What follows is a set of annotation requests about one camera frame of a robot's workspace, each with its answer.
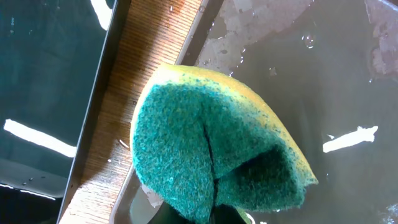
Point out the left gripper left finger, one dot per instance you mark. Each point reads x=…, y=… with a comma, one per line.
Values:
x=168, y=215

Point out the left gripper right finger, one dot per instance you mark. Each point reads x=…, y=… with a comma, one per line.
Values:
x=224, y=214

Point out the green yellow sponge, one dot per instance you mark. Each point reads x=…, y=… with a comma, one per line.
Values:
x=201, y=139

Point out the dark serving tray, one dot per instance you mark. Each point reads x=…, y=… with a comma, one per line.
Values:
x=328, y=69

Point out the black water basin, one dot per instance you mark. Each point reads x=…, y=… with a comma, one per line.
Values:
x=56, y=58

